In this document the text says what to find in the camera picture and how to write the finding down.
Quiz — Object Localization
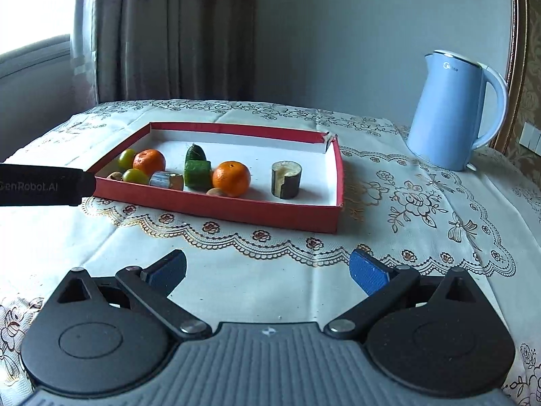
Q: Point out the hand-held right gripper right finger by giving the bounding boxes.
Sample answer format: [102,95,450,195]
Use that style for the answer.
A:
[325,249,493,341]

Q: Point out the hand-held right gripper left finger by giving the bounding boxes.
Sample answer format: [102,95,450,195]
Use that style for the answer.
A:
[57,249,213,341]

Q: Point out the green tomato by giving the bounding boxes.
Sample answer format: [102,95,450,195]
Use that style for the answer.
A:
[117,149,138,170]
[122,168,150,185]

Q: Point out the cut cucumber piece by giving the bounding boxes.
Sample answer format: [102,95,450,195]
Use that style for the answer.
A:
[184,159,212,191]

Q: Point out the large mandarin orange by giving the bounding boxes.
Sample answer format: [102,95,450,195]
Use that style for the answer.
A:
[133,149,167,177]

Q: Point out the small mandarin orange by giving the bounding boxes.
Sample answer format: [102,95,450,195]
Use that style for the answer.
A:
[212,161,251,198]

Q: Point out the dark wooden log piece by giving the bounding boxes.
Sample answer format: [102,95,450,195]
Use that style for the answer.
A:
[270,160,302,200]

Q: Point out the red cardboard box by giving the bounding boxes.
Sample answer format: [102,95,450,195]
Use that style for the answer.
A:
[87,122,344,234]

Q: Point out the pale gold-embroidered tablecloth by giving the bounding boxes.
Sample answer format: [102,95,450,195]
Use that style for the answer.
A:
[0,99,541,406]

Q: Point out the white lace table cover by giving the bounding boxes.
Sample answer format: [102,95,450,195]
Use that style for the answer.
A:
[81,125,541,402]

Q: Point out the sheer patterned curtain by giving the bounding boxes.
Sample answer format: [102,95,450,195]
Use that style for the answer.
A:
[68,0,102,111]

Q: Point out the light blue electric kettle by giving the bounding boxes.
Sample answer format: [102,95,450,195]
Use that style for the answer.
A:
[406,49,509,173]

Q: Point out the window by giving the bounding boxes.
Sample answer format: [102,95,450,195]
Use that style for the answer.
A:
[0,0,77,89]

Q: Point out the brown curtain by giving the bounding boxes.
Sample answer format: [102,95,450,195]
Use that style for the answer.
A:
[95,0,259,104]

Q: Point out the white wall switch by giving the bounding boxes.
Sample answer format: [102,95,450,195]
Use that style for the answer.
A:
[520,120,541,155]

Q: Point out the gold wooden frame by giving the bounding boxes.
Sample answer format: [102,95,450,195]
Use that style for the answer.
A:
[494,0,531,155]

